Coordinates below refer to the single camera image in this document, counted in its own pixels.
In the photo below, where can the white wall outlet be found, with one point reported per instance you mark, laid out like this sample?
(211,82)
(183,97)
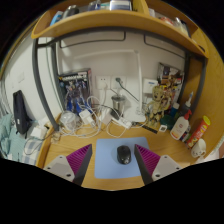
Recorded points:
(122,83)
(103,82)

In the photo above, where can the white lotion bottle red pump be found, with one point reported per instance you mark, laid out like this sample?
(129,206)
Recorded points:
(180,128)

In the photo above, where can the white power strip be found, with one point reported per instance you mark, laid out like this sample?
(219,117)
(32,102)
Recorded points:
(121,123)

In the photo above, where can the black hanging bag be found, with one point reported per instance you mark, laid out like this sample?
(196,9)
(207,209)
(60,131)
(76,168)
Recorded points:
(20,113)

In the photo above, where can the dark green round container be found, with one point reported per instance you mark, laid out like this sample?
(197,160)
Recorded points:
(169,121)

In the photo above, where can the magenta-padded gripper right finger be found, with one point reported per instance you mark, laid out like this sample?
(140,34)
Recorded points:
(153,163)

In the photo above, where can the small white square clock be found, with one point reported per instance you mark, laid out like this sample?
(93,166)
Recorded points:
(162,128)

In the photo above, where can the comic print poster box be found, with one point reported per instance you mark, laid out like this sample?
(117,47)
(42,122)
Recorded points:
(171,73)

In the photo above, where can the teal cloth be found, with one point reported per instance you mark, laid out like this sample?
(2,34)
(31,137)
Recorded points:
(15,143)

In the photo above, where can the small blue bottle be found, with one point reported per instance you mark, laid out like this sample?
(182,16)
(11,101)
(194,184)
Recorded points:
(174,110)

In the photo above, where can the light blue mouse pad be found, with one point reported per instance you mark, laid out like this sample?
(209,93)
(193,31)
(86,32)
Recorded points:
(106,160)

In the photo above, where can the black power adapter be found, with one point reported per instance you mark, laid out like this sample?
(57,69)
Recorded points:
(114,114)

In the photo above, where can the white mug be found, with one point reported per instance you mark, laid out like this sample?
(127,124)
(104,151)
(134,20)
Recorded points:
(198,148)

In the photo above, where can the white desk lamp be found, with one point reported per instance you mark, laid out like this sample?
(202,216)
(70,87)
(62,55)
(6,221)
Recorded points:
(139,93)

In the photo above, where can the steel cup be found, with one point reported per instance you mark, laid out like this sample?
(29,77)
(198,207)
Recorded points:
(118,104)

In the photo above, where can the large white charger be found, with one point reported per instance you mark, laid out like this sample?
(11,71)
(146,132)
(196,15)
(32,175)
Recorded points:
(105,116)

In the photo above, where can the black computer mouse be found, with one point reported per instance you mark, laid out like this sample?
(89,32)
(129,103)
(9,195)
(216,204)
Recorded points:
(123,155)

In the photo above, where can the small white charger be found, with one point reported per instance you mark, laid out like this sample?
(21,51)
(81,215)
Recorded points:
(85,117)

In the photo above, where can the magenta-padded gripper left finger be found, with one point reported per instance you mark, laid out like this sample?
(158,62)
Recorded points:
(73,163)

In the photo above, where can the black ruler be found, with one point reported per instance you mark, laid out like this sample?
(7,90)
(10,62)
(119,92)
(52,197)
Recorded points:
(145,127)

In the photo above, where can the wooden shelf unit dark frame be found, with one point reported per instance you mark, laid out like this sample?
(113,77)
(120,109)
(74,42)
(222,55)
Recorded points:
(116,21)

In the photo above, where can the robot model kit box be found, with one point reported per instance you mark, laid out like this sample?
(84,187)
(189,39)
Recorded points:
(75,90)

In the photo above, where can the red chip can yellow lid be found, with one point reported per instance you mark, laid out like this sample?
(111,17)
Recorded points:
(198,131)

